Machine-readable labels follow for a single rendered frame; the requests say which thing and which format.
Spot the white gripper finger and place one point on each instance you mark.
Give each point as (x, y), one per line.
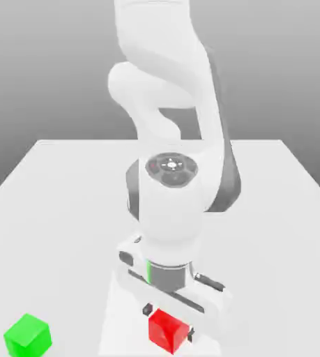
(190, 334)
(147, 309)

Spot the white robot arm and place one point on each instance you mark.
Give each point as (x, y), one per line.
(170, 212)

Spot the small red cube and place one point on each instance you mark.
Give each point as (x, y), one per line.
(166, 332)

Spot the small green cube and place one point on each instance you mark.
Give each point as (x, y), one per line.
(27, 336)

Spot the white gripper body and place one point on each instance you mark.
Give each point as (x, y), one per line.
(212, 309)

